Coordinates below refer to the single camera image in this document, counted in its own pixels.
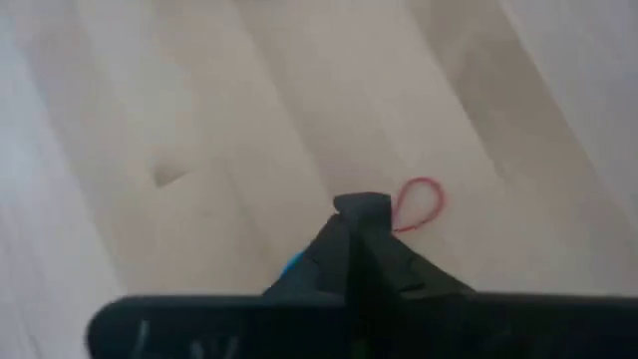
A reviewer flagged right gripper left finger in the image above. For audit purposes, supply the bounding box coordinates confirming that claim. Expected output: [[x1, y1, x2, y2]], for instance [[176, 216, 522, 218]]
[[263, 192, 361, 296]]

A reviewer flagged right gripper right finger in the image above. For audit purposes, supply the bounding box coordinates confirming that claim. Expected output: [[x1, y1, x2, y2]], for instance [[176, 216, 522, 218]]
[[347, 192, 475, 296]]

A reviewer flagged red rubber band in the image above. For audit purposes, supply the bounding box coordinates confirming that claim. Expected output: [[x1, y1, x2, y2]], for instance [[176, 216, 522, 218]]
[[391, 177, 446, 234]]

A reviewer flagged blue rubber band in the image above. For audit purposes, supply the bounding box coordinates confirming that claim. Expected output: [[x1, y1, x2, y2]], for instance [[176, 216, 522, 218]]
[[279, 248, 308, 278]]

